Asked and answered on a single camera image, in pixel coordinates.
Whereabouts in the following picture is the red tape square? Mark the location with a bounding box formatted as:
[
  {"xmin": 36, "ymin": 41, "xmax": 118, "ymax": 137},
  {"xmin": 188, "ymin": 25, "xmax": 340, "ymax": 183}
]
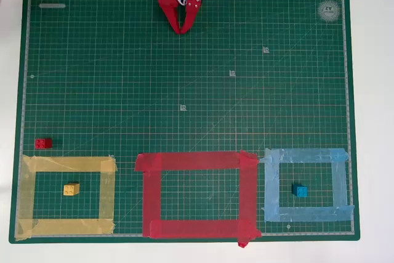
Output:
[{"xmin": 134, "ymin": 149, "xmax": 262, "ymax": 248}]

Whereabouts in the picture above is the green cutting mat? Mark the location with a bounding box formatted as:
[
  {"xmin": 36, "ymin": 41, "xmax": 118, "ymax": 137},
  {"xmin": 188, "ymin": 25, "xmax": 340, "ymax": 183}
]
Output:
[{"xmin": 8, "ymin": 0, "xmax": 361, "ymax": 245}]

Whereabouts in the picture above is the blue lego brick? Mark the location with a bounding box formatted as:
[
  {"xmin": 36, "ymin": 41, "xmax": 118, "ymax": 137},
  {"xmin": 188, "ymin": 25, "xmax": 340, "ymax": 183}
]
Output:
[{"xmin": 291, "ymin": 183, "xmax": 308, "ymax": 198}]

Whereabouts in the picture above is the blue tape square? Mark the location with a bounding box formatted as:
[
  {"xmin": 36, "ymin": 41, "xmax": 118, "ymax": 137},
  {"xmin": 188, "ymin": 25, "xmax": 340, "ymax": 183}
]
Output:
[{"xmin": 259, "ymin": 147, "xmax": 355, "ymax": 223}]

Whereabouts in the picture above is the red lego brick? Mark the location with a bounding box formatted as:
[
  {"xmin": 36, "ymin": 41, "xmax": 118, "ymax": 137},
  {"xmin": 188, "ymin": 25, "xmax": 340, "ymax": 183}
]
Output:
[{"xmin": 34, "ymin": 138, "xmax": 53, "ymax": 150}]

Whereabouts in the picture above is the yellow lego brick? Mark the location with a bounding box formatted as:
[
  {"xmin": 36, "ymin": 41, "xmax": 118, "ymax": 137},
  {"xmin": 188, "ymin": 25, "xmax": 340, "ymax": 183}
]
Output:
[{"xmin": 63, "ymin": 182, "xmax": 80, "ymax": 196}]

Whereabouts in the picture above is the yellow tape square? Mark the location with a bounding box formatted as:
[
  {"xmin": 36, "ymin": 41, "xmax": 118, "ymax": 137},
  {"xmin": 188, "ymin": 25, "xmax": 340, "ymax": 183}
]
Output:
[{"xmin": 15, "ymin": 154, "xmax": 118, "ymax": 241}]

